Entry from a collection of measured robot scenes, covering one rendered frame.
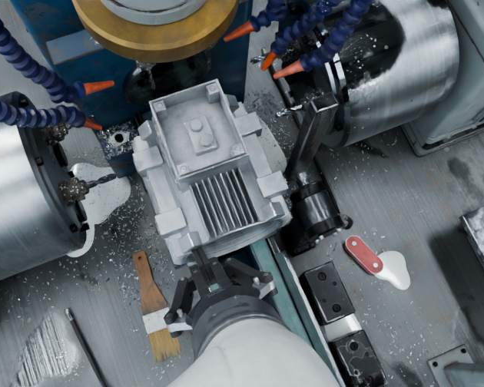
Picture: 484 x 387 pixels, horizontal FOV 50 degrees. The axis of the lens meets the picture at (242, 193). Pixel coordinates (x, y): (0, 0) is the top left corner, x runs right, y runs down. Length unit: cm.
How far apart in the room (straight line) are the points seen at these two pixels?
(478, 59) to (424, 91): 9
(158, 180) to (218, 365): 43
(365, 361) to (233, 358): 60
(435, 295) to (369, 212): 20
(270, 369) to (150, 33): 35
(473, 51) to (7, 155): 67
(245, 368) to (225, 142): 42
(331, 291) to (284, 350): 58
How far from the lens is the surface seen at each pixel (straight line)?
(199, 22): 56
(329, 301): 96
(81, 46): 79
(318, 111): 61
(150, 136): 78
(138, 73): 84
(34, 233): 75
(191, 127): 72
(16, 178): 72
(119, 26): 56
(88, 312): 103
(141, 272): 101
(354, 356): 96
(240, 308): 47
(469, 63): 90
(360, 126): 81
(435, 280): 108
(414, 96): 84
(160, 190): 77
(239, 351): 39
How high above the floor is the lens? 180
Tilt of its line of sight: 73 degrees down
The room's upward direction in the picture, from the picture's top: 8 degrees clockwise
